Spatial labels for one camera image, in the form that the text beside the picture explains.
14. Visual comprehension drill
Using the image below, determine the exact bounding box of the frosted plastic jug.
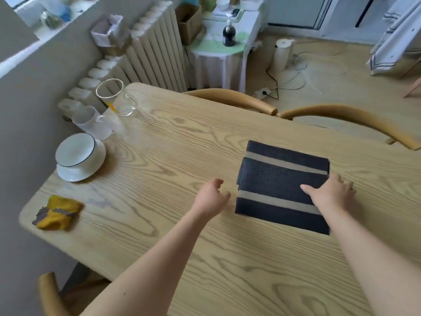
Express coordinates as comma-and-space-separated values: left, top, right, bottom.
72, 106, 114, 141

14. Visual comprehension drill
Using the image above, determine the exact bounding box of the dark striped towel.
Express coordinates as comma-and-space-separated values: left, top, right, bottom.
234, 140, 330, 235

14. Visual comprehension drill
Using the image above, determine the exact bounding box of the yellow grey cloth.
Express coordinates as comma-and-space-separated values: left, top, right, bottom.
32, 195, 84, 231

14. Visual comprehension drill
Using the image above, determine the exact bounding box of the wooden furniture leg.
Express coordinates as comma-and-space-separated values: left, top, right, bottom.
400, 58, 421, 99

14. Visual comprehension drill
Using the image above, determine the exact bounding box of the person's right forearm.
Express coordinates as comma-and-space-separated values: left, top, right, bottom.
321, 207, 421, 316

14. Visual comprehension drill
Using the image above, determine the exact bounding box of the open cardboard box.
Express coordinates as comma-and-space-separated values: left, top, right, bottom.
175, 3, 204, 46

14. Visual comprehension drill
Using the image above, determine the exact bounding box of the person's left forearm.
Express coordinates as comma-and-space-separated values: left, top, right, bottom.
80, 212, 214, 316

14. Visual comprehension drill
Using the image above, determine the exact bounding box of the cream radiator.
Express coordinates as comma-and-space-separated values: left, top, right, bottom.
59, 1, 189, 123

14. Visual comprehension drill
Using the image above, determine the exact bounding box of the white plate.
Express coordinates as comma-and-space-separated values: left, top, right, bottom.
57, 151, 107, 183

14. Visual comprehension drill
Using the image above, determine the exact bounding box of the person's left hand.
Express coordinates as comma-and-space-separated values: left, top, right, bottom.
194, 178, 231, 222

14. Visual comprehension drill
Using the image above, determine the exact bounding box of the white cylinder appliance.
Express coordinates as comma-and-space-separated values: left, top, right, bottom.
270, 38, 294, 73

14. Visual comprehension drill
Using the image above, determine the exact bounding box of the white striped hanging cloth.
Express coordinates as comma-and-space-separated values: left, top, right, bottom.
366, 0, 421, 76

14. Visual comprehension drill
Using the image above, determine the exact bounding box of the white bowl with dark rim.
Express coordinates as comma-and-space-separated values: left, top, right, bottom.
55, 133, 107, 168

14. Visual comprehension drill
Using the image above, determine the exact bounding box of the clear glass mug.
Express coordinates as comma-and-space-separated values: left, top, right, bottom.
96, 78, 136, 117

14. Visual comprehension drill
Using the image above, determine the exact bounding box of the glass jar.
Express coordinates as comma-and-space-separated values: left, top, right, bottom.
40, 10, 62, 29

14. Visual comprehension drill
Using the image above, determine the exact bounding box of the person's right hand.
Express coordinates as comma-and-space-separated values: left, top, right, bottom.
300, 172, 357, 215

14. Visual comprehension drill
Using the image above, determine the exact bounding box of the green round mat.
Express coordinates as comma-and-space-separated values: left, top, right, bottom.
190, 30, 249, 56

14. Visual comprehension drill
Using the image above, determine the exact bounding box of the small table with white cloth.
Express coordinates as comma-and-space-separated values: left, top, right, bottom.
185, 9, 264, 93

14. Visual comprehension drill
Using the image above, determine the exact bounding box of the cardboard box with white bag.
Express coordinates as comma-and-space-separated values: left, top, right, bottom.
90, 14, 132, 57

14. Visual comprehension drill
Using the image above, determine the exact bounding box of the wooden chair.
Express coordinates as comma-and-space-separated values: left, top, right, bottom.
37, 272, 111, 316
182, 88, 279, 117
278, 104, 421, 151

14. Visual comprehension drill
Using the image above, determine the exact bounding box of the black cable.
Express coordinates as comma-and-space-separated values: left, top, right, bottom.
265, 51, 308, 100

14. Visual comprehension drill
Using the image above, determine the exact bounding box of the dark pump bottle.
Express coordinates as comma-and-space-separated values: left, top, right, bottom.
223, 16, 237, 47

